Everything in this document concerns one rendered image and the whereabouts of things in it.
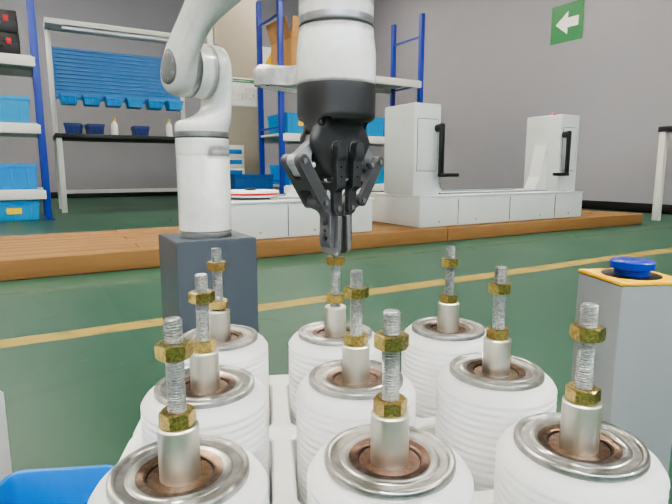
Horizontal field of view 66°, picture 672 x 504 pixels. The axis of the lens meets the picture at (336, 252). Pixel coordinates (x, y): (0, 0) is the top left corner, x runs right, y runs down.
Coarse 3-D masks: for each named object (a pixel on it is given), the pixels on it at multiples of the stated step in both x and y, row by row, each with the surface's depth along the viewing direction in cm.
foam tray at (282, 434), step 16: (272, 384) 58; (288, 384) 58; (272, 400) 54; (288, 400) 55; (272, 416) 51; (288, 416) 51; (272, 432) 48; (288, 432) 48; (432, 432) 49; (128, 448) 45; (272, 448) 45; (288, 448) 45; (272, 464) 43; (288, 464) 42; (272, 480) 47; (288, 480) 40; (272, 496) 47; (288, 496) 38; (480, 496) 38
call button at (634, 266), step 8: (624, 256) 53; (616, 264) 51; (624, 264) 50; (632, 264) 50; (640, 264) 50; (648, 264) 50; (616, 272) 52; (624, 272) 51; (632, 272) 50; (640, 272) 50; (648, 272) 50
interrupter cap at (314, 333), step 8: (304, 328) 54; (312, 328) 54; (320, 328) 55; (368, 328) 54; (304, 336) 51; (312, 336) 52; (320, 336) 52; (368, 336) 52; (320, 344) 50; (328, 344) 50; (336, 344) 50
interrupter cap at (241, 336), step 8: (232, 328) 54; (240, 328) 54; (248, 328) 54; (184, 336) 51; (192, 336) 52; (232, 336) 53; (240, 336) 52; (248, 336) 52; (256, 336) 52; (224, 344) 49; (232, 344) 49; (240, 344) 49; (248, 344) 50
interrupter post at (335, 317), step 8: (328, 304) 53; (328, 312) 52; (336, 312) 52; (344, 312) 52; (328, 320) 52; (336, 320) 52; (344, 320) 52; (328, 328) 52; (336, 328) 52; (344, 328) 53; (328, 336) 52; (336, 336) 52
